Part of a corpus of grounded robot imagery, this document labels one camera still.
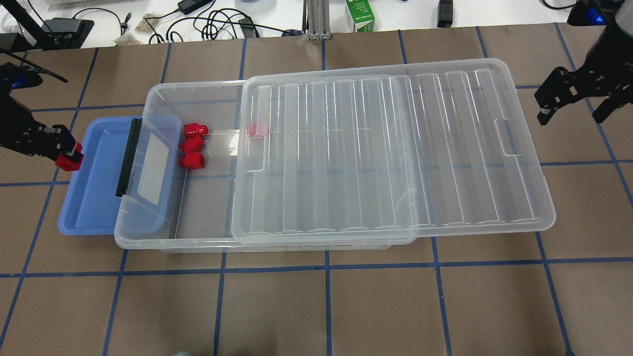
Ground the clear plastic box lid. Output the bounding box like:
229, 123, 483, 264
231, 58, 556, 246

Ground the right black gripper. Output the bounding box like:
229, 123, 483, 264
534, 0, 633, 126

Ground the clear plastic storage box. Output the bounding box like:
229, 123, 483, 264
115, 75, 429, 253

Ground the black power adapter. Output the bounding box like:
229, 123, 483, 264
177, 0, 214, 14

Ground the aluminium frame post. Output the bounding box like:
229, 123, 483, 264
303, 0, 332, 41

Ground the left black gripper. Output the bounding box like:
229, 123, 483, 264
0, 62, 82, 161

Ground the black box latch handle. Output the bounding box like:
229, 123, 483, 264
116, 117, 143, 197

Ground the blue plastic tray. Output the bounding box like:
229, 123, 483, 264
58, 117, 174, 236

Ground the green white carton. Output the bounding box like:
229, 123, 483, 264
345, 0, 376, 33

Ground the red block under lid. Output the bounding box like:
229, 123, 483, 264
247, 122, 270, 139

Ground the red block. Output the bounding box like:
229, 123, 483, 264
183, 123, 209, 139
179, 136, 204, 155
179, 152, 205, 170
247, 122, 270, 139
54, 142, 84, 172

